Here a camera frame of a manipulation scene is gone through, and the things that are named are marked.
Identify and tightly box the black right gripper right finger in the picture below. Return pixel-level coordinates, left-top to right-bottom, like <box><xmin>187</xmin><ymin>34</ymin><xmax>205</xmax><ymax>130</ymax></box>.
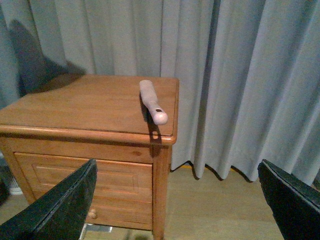
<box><xmin>258</xmin><ymin>159</ymin><xmax>320</xmax><ymax>240</ymax></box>

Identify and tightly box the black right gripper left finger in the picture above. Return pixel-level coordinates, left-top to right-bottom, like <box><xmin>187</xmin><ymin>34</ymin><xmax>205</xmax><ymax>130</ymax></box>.
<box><xmin>0</xmin><ymin>159</ymin><xmax>97</xmax><ymax>240</ymax></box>

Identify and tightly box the pink hand brush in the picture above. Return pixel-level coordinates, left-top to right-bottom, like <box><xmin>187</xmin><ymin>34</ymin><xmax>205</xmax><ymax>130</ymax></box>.
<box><xmin>139</xmin><ymin>79</ymin><xmax>168</xmax><ymax>126</ymax></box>

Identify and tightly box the wooden nightstand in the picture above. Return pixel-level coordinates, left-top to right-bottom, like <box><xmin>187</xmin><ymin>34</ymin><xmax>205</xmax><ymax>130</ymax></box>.
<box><xmin>0</xmin><ymin>74</ymin><xmax>179</xmax><ymax>240</ymax></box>

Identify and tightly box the grey curtain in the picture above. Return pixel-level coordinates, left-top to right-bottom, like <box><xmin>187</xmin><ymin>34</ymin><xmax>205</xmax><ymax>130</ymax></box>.
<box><xmin>0</xmin><ymin>0</ymin><xmax>320</xmax><ymax>185</ymax></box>

